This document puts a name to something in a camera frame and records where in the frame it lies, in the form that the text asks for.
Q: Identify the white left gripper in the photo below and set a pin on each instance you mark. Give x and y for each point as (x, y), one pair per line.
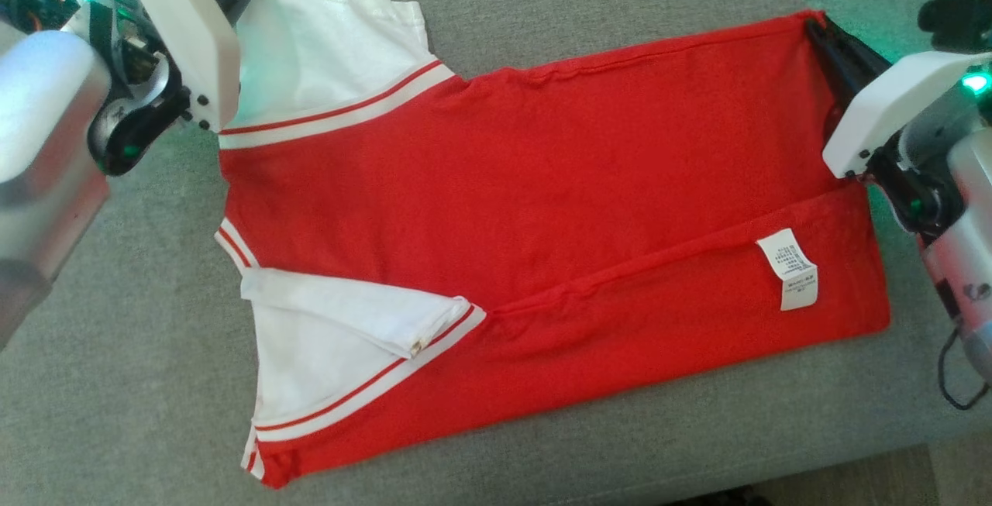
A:
(186, 33)

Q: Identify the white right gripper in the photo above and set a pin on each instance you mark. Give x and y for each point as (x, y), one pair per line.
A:
(891, 111)

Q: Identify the red shirt with white sleeves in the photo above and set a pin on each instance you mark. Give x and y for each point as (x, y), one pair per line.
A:
(542, 180)

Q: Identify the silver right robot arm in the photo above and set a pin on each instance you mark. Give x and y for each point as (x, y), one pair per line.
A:
(969, 273)

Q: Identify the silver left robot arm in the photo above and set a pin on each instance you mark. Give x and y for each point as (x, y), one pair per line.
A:
(39, 142)

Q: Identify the grey sofa seat cushion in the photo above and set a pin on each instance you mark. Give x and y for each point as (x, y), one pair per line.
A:
(116, 413)

